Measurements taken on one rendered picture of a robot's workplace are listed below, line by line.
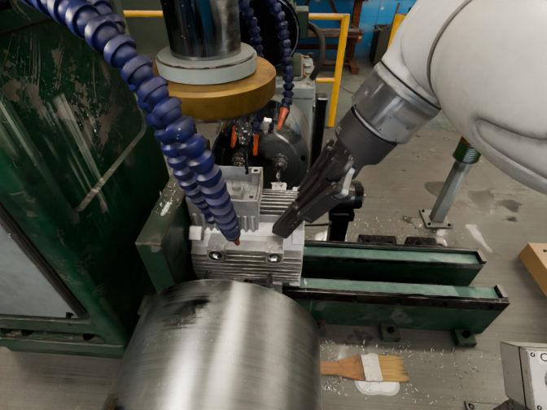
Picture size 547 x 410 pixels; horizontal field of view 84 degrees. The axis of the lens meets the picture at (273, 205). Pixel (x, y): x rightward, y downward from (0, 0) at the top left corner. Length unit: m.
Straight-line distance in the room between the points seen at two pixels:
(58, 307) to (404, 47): 0.61
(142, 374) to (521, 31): 0.39
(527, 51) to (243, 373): 0.31
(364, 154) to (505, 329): 0.63
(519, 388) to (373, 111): 0.39
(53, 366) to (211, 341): 0.55
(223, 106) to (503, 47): 0.26
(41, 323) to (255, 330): 0.46
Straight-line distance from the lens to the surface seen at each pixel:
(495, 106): 0.22
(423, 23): 0.34
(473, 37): 0.26
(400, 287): 0.71
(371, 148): 0.38
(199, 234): 0.54
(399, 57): 0.37
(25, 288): 0.61
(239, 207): 0.50
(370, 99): 0.37
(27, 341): 0.80
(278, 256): 0.51
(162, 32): 3.86
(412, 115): 0.37
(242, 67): 0.40
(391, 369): 0.74
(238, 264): 0.55
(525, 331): 0.93
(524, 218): 1.25
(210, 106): 0.37
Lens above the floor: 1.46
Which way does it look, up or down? 41 degrees down
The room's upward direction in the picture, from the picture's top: straight up
